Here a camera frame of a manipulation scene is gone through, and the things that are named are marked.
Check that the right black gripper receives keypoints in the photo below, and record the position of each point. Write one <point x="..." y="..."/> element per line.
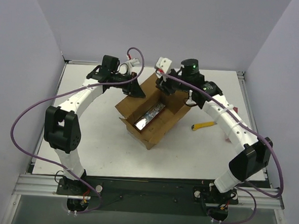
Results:
<point x="164" y="83"/>

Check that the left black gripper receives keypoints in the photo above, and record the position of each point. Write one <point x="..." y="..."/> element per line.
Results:
<point x="130" y="84"/>

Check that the brown cardboard express box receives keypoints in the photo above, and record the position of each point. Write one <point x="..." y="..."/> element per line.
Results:
<point x="132" y="109"/>

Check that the yellow utility knife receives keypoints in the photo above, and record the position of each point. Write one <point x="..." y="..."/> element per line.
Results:
<point x="197" y="126"/>

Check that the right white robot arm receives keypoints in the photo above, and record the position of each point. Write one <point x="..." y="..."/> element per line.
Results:
<point x="253" y="154"/>

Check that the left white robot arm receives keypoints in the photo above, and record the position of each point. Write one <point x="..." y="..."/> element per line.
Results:
<point x="62" y="130"/>

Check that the silver blue toothpaste box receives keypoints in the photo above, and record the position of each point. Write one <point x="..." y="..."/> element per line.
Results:
<point x="149" y="116"/>

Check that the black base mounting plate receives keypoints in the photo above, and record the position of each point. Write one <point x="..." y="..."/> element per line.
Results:
<point x="152" y="205"/>

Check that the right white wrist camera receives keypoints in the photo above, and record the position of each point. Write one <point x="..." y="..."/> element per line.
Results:
<point x="163" y="66"/>

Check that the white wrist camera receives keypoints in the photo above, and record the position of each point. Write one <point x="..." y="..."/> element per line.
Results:
<point x="130" y="63"/>
<point x="163" y="66"/>

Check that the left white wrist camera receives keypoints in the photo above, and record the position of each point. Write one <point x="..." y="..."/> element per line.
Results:
<point x="130" y="63"/>

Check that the aluminium frame rail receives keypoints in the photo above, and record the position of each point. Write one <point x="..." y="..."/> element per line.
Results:
<point x="176" y="190"/>

